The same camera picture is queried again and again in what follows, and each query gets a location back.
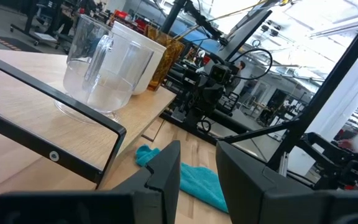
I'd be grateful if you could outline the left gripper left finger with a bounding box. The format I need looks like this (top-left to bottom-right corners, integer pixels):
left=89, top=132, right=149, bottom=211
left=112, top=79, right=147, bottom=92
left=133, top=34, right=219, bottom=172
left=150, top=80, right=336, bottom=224
left=0, top=139, right=181, bottom=224

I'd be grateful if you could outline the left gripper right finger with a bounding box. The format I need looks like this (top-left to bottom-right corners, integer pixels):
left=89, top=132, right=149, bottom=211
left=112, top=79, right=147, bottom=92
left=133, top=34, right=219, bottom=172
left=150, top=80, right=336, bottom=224
left=215, top=140, right=358, bottom=224

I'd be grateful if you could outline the amber faceted plastic cup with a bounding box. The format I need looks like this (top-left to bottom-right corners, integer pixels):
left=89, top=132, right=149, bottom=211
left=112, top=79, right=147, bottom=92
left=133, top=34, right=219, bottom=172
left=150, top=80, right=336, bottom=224
left=144, top=24, right=186, bottom=92

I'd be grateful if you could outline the white ceramic mug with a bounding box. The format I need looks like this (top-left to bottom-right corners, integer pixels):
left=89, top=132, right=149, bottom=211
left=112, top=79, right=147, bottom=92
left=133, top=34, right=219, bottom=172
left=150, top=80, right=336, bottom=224
left=110, top=21, right=167, bottom=96

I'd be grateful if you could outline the clear plastic mug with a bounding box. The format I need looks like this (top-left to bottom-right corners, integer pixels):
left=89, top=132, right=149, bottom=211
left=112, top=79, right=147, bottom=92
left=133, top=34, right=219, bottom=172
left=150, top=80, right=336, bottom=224
left=53, top=14, right=155, bottom=126

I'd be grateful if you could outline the black machinery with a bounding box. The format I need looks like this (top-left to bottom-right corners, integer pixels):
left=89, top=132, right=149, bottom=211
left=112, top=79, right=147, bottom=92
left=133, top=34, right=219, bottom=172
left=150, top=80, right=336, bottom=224
left=296, top=132, right=358, bottom=191

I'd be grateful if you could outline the teal microfiber cloth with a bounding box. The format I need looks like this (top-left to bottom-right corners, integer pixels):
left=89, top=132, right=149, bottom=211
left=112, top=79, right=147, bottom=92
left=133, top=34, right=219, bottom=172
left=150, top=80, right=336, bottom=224
left=135, top=144, right=229, bottom=214

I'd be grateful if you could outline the red box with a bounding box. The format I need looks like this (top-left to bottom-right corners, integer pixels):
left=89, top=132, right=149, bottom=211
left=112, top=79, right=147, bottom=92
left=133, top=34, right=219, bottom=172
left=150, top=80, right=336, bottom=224
left=113, top=9, right=129, bottom=20

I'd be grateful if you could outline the black wheeled cart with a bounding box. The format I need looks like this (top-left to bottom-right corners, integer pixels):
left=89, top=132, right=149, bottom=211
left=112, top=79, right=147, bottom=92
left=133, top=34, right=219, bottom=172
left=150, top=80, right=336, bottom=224
left=9, top=0, right=59, bottom=48

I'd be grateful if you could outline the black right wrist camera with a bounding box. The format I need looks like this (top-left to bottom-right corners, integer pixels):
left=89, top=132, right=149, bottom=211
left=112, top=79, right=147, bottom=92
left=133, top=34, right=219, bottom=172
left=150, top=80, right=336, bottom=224
left=209, top=63, right=232, bottom=84

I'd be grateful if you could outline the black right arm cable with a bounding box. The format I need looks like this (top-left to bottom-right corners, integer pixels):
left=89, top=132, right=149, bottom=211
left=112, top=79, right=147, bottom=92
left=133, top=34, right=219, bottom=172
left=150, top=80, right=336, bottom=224
left=230, top=48, right=274, bottom=82

